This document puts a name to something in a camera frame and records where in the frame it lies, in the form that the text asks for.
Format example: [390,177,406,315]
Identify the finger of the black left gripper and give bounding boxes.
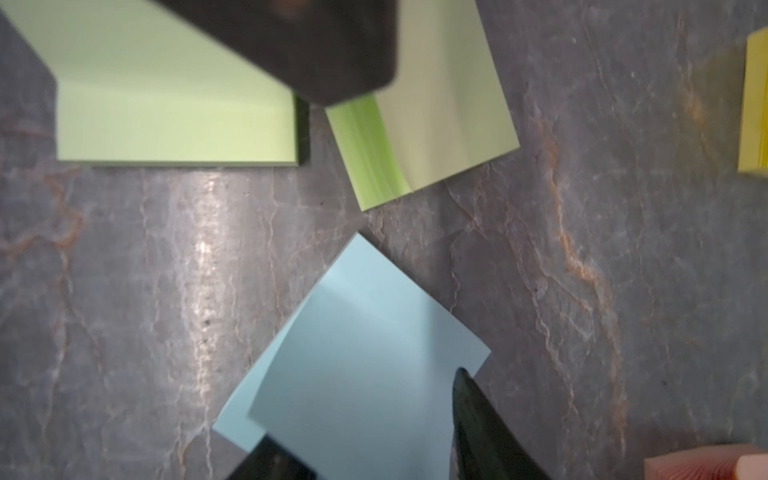
[163,0,399,106]

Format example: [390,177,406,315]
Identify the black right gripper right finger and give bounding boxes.
[452,368,548,479]

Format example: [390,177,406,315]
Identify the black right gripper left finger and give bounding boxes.
[227,436,315,480]

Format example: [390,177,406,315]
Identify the light blue memo pad front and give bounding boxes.
[214,235,490,479]

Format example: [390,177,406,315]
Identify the light green memo pad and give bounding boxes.
[1,1,300,166]
[326,0,520,211]

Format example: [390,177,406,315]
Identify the light green memo pad front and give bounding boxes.
[1,1,300,166]

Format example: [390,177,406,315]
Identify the salmon memo pad front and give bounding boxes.
[644,444,767,480]

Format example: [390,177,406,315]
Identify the yellow memo pad near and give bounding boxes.
[738,27,767,177]

